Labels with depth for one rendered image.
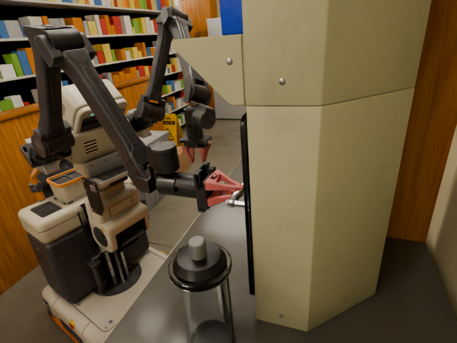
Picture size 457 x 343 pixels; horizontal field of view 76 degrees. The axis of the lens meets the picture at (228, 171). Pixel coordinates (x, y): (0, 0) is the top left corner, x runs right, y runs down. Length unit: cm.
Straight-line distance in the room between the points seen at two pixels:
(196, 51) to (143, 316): 58
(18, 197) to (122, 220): 129
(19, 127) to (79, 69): 177
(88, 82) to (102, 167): 57
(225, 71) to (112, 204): 103
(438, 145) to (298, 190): 47
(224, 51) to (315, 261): 39
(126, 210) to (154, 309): 75
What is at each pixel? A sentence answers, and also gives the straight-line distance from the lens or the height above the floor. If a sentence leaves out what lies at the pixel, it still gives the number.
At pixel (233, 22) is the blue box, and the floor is 153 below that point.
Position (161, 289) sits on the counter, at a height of 94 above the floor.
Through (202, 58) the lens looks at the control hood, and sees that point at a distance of 47.
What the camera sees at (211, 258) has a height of 118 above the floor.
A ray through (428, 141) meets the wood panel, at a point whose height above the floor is 124.
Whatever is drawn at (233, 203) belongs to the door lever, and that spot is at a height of 120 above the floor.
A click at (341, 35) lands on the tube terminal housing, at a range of 44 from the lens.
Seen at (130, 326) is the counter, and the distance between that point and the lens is 77.
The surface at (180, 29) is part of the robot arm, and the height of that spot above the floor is 154.
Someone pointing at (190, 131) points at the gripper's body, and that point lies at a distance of 101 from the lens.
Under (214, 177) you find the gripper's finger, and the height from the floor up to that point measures 122.
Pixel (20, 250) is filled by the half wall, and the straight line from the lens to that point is 267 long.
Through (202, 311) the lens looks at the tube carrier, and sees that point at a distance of 54.
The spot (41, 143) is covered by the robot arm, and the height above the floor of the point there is 125.
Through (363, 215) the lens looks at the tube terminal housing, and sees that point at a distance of 61.
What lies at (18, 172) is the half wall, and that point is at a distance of 255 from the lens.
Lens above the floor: 151
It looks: 25 degrees down
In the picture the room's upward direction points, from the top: 5 degrees counter-clockwise
